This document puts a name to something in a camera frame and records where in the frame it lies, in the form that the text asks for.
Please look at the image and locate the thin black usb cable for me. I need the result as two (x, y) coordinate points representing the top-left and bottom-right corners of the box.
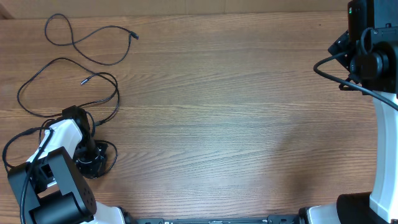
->
(44, 12), (140, 67)

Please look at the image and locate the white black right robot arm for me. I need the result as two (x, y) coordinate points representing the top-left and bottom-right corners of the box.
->
(295, 0), (397, 224)

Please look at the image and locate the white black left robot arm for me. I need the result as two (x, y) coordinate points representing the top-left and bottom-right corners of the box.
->
(2, 106), (136, 224)

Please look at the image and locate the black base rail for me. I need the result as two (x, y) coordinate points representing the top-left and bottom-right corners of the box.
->
(134, 215), (307, 224)

